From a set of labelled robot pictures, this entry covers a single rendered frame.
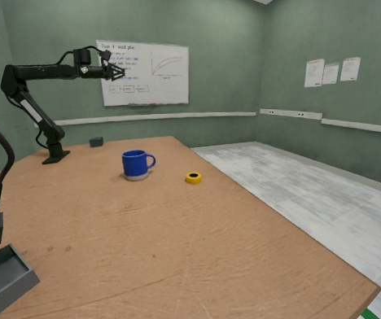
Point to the blue mug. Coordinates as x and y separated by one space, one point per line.
135 164

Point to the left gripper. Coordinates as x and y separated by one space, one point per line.
106 72

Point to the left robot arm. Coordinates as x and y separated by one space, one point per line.
16 90

